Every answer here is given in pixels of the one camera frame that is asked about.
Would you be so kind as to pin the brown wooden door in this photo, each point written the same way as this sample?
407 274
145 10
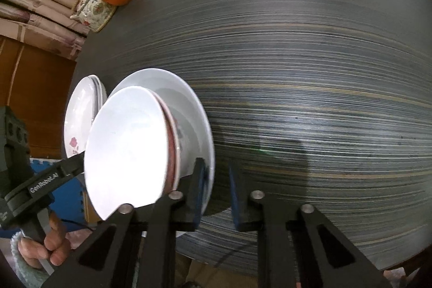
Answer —
33 78

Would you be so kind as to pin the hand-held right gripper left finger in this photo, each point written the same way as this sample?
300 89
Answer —
203 193

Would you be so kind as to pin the person's left hand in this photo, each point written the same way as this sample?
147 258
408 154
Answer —
55 244

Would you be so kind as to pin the pink patterned rug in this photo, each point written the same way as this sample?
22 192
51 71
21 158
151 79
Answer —
79 234

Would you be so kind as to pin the white plate pink roses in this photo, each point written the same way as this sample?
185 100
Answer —
81 112

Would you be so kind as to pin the floral ceramic teapot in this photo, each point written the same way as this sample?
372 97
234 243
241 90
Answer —
94 10

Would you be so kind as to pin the large white bowl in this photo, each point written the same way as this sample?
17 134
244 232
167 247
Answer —
190 99

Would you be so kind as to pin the beige patterned curtain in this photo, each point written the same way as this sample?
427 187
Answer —
40 4

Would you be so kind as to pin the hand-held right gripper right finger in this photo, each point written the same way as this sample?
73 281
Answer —
240 207

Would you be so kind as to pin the small white red-sided bowl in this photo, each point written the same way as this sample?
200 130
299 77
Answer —
128 153

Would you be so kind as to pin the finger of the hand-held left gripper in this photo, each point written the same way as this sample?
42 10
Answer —
72 166

